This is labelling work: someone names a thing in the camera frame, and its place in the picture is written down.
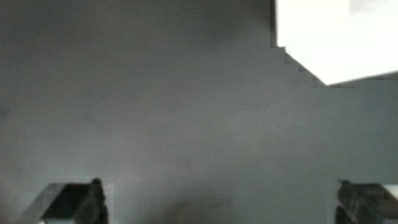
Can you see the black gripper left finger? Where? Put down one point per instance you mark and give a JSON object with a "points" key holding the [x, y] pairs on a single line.
{"points": [[69, 204]]}

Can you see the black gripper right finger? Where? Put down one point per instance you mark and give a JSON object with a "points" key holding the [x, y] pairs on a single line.
{"points": [[367, 203]]}

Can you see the white drawer cabinet frame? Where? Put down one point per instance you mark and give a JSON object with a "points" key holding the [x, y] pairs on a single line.
{"points": [[339, 35]]}

